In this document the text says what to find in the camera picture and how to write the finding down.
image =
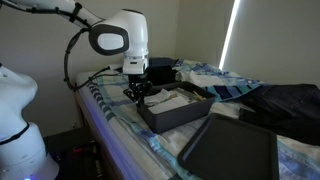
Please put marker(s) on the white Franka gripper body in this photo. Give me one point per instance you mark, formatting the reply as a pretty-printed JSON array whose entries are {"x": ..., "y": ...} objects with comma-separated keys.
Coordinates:
[{"x": 135, "y": 67}]

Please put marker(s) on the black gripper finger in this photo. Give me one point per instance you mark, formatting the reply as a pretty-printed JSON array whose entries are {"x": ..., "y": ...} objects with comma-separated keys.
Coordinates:
[
  {"x": 146, "y": 89},
  {"x": 132, "y": 94}
]

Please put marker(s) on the black plastic box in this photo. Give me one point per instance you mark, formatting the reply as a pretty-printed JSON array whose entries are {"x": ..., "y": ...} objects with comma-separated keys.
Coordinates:
[{"x": 176, "y": 116}]

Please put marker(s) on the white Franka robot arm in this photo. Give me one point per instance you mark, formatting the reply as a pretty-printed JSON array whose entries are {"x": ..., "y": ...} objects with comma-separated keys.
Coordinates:
[{"x": 133, "y": 30}]

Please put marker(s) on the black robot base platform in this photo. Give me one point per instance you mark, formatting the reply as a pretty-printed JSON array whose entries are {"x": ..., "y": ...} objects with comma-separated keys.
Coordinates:
[{"x": 66, "y": 156}]

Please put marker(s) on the white cloth in box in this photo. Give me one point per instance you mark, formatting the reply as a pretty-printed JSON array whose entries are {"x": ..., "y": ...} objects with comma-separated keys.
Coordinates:
[{"x": 163, "y": 101}]

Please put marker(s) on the black garment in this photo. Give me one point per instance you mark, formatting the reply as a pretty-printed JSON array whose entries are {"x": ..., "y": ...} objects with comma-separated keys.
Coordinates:
[{"x": 163, "y": 76}]

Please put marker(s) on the blue white checkered bedsheet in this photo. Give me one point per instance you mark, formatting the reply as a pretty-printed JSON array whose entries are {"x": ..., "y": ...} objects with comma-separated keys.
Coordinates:
[{"x": 133, "y": 116}]

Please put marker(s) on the dark blue jeans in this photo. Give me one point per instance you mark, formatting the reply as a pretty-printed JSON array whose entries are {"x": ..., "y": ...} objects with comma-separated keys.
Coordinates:
[{"x": 163, "y": 62}]

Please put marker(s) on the tan small item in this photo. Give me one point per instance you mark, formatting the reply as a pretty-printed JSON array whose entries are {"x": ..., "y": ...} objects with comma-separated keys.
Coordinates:
[{"x": 200, "y": 96}]

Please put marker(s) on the teal striped cloth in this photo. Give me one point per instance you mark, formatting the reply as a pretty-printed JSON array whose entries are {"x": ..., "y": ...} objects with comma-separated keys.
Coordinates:
[{"x": 230, "y": 91}]

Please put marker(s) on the black flat tray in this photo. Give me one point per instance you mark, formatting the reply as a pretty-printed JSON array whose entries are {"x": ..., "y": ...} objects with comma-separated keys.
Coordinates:
[{"x": 233, "y": 150}]

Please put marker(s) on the dark navy garment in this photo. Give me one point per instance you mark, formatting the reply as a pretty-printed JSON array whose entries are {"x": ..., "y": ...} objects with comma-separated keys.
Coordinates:
[{"x": 286, "y": 110}]

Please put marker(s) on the bed with wooden frame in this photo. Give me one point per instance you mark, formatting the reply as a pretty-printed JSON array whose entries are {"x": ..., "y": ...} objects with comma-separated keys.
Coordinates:
[{"x": 96, "y": 133}]

